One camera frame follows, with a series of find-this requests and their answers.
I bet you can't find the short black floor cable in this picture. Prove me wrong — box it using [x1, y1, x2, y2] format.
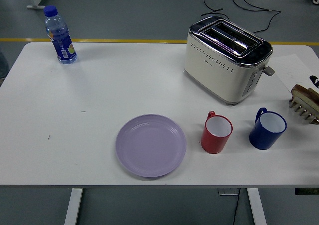
[201, 0, 230, 20]

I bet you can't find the black table control panel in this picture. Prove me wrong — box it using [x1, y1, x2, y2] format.
[295, 187, 319, 195]

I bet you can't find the slice of brown-crust bread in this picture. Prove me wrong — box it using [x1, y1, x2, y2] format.
[291, 84, 319, 104]

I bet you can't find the blue-capped plastic water bottle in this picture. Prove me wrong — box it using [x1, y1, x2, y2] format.
[43, 5, 78, 65]

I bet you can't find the lilac round plate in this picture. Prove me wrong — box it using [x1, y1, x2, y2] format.
[115, 113, 187, 178]

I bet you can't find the black cable under table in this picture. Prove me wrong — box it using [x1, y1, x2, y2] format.
[231, 189, 240, 225]

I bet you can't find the red mug white inside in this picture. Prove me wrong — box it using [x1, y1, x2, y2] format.
[200, 111, 234, 154]

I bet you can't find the metal toast rack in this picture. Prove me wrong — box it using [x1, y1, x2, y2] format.
[289, 87, 319, 125]

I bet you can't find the white table leg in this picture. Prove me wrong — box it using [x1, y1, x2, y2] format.
[246, 188, 267, 225]
[64, 188, 84, 225]

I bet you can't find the blue mug white inside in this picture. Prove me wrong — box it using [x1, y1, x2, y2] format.
[249, 107, 288, 150]

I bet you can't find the long black floor cable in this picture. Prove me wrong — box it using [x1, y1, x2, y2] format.
[220, 0, 282, 34]

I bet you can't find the white paper sheet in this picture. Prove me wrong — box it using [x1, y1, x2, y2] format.
[269, 53, 319, 97]

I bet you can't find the grey under-table bracket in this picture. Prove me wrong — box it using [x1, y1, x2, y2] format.
[218, 188, 240, 196]

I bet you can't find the cream and chrome toaster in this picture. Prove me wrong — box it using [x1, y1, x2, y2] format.
[183, 15, 276, 107]

